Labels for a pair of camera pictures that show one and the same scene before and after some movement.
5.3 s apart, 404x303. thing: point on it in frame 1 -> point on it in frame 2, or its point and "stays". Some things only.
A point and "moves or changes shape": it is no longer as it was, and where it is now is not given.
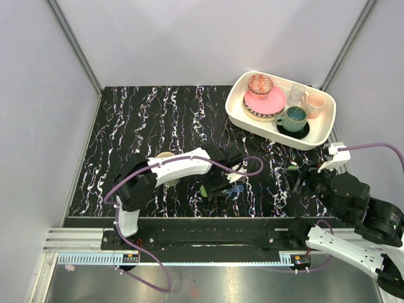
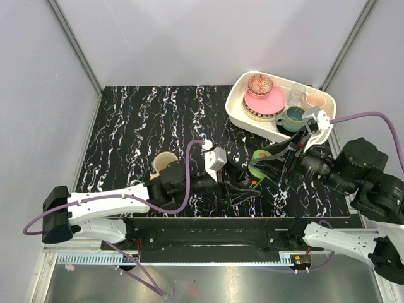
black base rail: [218, 235] stays
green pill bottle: [203, 191] moves or changes shape
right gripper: [306, 170] -> [272, 166]
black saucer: [298, 135] stays
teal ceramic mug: [295, 118] stays
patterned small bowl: [259, 84] stays
